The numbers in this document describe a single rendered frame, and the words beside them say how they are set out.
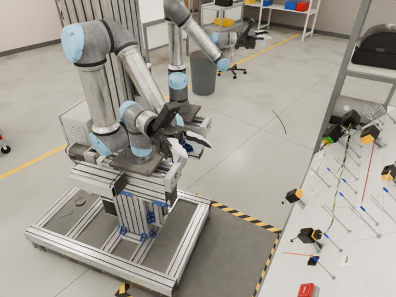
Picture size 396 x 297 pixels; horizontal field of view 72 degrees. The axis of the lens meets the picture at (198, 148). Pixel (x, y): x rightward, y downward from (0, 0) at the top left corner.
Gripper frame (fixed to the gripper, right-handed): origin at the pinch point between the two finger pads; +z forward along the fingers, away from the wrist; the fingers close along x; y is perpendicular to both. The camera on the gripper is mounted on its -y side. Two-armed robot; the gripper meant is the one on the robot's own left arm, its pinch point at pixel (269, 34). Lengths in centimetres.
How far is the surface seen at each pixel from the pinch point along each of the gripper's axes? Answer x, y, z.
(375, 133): 75, 16, 32
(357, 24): 23.7, -13.8, 37.3
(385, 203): 112, 15, 14
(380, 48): 27, -2, 54
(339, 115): 29, 42, 47
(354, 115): 51, 24, 38
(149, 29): -356, 133, -99
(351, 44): 25.3, -3.9, 37.6
